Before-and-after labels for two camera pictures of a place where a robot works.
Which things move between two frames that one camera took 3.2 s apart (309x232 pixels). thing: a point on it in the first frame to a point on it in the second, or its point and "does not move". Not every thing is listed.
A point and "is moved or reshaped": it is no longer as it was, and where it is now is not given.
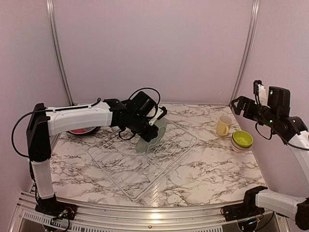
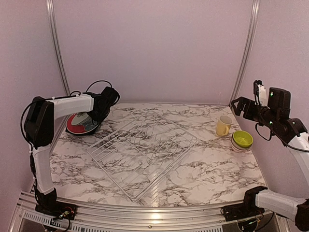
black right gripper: x=243 y=100 does not move
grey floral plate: x=143 y=146 is moved or reshaped
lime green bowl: x=242 y=138 does not move
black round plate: x=92 y=131 does not move
